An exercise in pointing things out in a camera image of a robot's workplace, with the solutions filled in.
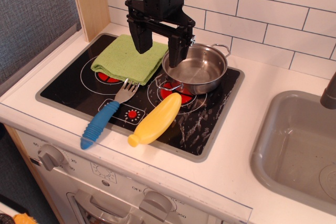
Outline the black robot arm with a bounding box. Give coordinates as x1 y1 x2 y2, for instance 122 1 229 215
125 0 195 68

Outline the grey oven knob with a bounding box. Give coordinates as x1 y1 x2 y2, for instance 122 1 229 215
38 144 65 171
139 191 173 222

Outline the wooden side post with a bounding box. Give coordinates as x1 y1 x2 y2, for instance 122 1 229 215
75 0 110 42

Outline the grey sink basin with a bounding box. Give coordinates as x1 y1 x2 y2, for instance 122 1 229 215
250 90 335 215

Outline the grey oven door handle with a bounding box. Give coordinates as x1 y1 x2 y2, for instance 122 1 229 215
72 189 142 223

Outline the fork with blue handle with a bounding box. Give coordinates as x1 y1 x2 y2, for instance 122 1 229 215
80 79 140 150

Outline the black toy stove top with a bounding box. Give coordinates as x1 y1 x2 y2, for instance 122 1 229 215
36 34 245 162

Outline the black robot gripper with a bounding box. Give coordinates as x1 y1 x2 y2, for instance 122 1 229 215
125 0 195 68

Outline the grey faucet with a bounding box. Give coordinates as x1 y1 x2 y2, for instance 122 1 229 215
320 73 336 110

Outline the yellow plastic banana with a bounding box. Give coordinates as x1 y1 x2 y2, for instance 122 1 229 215
128 93 182 147

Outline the stainless steel pot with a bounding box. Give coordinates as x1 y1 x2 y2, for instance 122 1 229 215
155 43 231 95

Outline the right grey oven knob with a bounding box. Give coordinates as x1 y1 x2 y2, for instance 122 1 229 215
139 191 173 222

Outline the left grey oven knob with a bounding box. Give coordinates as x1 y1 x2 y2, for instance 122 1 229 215
38 144 65 171

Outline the yellow object at corner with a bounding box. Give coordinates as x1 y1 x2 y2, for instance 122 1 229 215
13 213 37 224

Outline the green folded cloth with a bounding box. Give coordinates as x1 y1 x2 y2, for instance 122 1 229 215
91 35 168 86

